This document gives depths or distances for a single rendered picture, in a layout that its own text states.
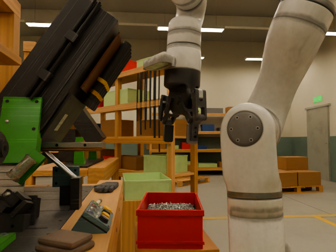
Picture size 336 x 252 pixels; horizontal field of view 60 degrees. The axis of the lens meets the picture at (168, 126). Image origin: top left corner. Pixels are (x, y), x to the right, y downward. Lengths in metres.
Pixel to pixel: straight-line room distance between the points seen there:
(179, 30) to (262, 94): 0.20
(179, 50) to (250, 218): 0.33
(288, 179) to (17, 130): 6.26
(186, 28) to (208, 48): 10.00
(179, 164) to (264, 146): 3.24
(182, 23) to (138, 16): 7.88
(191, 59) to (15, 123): 0.61
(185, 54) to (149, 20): 7.86
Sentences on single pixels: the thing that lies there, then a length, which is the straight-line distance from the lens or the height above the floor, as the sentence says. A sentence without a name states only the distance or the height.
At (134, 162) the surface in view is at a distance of 4.03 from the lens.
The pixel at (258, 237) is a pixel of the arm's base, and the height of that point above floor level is 0.99.
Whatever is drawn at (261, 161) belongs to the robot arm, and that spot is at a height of 1.10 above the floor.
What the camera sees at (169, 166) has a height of 0.83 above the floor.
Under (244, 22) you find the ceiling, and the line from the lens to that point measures 8.88.
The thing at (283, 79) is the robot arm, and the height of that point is 1.24.
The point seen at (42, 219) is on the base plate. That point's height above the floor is 0.90.
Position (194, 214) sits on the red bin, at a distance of 0.95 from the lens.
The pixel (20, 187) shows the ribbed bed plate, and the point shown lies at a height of 1.00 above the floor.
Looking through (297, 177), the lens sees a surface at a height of 0.34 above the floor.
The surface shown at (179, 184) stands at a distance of 7.20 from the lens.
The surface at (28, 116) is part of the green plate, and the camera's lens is 0.99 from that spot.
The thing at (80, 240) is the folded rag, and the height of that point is 0.93.
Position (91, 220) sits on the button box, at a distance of 0.80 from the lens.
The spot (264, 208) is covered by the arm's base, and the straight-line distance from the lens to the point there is 0.50.
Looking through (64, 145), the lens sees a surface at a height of 1.12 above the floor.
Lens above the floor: 1.14
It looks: 3 degrees up
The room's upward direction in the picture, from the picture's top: straight up
